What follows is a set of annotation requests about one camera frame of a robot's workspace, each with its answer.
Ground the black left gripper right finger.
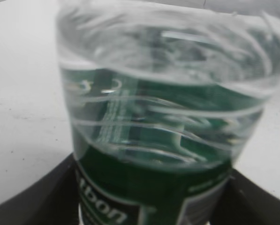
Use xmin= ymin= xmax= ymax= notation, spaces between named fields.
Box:
xmin=210 ymin=169 xmax=280 ymax=225

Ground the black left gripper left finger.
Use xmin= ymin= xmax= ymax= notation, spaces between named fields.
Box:
xmin=0 ymin=155 xmax=79 ymax=225

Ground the clear Cestbon water bottle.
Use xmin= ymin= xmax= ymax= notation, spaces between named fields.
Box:
xmin=56 ymin=0 xmax=280 ymax=225

